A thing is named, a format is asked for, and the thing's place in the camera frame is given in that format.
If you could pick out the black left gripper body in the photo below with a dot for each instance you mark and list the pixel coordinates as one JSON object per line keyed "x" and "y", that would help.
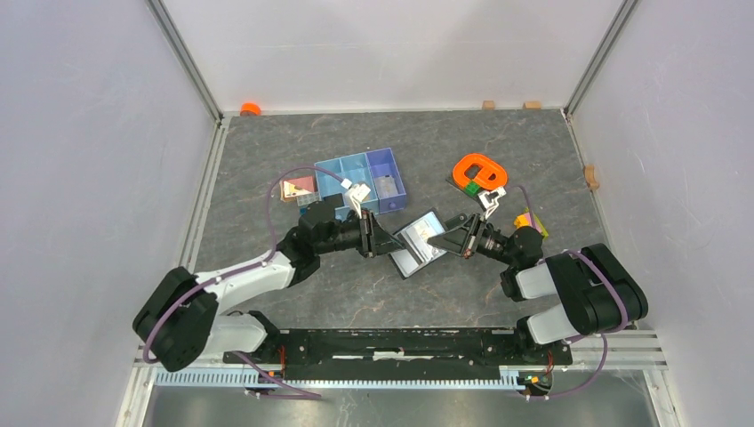
{"x": 366, "y": 238}

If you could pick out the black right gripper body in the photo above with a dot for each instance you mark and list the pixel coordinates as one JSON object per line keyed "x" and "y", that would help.
{"x": 493, "y": 245}

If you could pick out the wooden block right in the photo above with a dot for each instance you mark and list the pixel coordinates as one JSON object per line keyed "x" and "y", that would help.
{"x": 532, "y": 105}

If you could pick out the orange round cap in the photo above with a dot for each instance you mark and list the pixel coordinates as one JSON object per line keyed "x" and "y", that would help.
{"x": 249, "y": 109}

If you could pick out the blue three-compartment tray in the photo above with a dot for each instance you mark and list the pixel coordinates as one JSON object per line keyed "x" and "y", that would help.
{"x": 361, "y": 167}

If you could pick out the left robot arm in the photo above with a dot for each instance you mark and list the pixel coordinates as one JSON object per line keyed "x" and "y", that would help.
{"x": 187, "y": 315}

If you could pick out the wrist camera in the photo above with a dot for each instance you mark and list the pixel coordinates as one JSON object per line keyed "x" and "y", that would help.
{"x": 490, "y": 201}
{"x": 355, "y": 194}

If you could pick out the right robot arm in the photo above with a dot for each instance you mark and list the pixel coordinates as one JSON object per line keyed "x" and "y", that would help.
{"x": 596, "y": 294}

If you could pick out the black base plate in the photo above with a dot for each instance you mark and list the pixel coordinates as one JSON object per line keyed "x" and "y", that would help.
{"x": 403, "y": 354}

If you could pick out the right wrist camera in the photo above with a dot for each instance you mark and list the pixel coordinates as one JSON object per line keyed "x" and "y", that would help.
{"x": 490, "y": 201}

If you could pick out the wooden arch piece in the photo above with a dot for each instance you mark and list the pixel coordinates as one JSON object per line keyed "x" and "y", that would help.
{"x": 590, "y": 177}

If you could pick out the multicolour brick stack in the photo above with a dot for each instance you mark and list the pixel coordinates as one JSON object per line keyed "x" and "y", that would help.
{"x": 527, "y": 219}

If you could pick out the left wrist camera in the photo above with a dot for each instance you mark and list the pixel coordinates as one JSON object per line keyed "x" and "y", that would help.
{"x": 355, "y": 194}

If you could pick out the pink and orange block toy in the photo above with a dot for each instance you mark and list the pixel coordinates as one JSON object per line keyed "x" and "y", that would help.
{"x": 292, "y": 188}

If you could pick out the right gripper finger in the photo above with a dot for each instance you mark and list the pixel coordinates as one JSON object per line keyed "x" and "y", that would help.
{"x": 453, "y": 241}
{"x": 459, "y": 221}

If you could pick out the orange oval ring toy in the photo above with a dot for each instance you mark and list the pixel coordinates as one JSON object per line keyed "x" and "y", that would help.
{"x": 479, "y": 172}

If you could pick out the black card holder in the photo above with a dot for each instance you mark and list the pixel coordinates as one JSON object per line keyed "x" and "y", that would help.
{"x": 419, "y": 243}

